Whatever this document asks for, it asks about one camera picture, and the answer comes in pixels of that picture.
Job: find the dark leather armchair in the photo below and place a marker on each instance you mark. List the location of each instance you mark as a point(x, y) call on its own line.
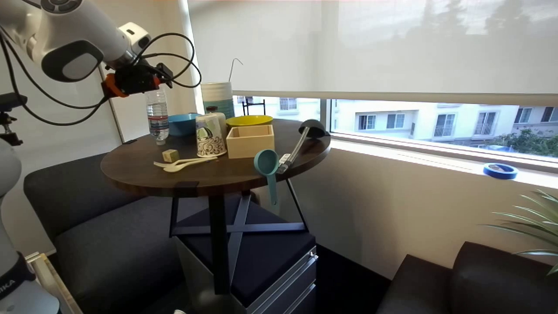
point(494, 284)

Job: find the blue plastic bowl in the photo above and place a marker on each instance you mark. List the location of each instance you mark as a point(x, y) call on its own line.
point(184, 123)

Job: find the green potted plant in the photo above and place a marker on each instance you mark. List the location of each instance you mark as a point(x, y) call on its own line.
point(541, 223)

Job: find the black camera tripod mount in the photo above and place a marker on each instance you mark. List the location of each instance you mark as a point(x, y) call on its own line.
point(9, 104)

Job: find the black metal table leg frame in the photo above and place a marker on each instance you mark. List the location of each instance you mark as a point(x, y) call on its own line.
point(219, 244)

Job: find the small wooden block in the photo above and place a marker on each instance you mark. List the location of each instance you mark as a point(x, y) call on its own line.
point(170, 155)

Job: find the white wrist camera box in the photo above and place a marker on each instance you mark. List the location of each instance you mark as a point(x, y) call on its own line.
point(135, 33)

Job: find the light wooden box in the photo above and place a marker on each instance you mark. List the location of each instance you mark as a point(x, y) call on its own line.
point(250, 146)

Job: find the teal ball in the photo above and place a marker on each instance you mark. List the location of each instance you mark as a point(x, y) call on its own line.
point(266, 162)

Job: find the clear plastic water bottle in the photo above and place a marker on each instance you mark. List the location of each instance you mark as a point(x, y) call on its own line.
point(158, 118)

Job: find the white plastic spoon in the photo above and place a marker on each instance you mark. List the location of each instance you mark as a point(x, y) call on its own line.
point(172, 169)

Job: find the white roller window blind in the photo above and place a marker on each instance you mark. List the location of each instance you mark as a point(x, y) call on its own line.
point(377, 45)

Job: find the blue dish on sill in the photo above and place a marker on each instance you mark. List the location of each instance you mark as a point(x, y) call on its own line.
point(499, 170)

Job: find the thin metal rod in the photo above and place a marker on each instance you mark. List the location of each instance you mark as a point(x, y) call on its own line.
point(231, 71)

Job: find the pale robot mount platform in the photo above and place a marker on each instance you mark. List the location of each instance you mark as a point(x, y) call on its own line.
point(46, 279)

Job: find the metal cabinet with dark cushion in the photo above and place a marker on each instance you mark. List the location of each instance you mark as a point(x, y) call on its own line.
point(267, 261)

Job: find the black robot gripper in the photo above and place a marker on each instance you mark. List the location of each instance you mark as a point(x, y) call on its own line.
point(131, 78)

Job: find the yellow bowl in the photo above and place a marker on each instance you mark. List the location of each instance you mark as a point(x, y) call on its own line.
point(250, 120)

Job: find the patterned paper cup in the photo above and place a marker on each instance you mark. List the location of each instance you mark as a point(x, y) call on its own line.
point(210, 136)

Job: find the dark grey bench sofa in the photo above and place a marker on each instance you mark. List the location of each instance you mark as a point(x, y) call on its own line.
point(105, 254)

